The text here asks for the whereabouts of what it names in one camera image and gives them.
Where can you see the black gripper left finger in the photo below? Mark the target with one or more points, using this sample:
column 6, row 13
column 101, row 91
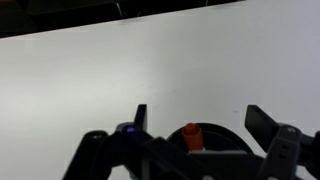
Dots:
column 100, row 153

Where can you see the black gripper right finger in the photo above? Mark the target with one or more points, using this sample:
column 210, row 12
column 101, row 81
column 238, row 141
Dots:
column 286, row 150

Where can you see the red marker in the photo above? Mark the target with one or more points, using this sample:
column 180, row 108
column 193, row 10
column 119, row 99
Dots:
column 192, row 135

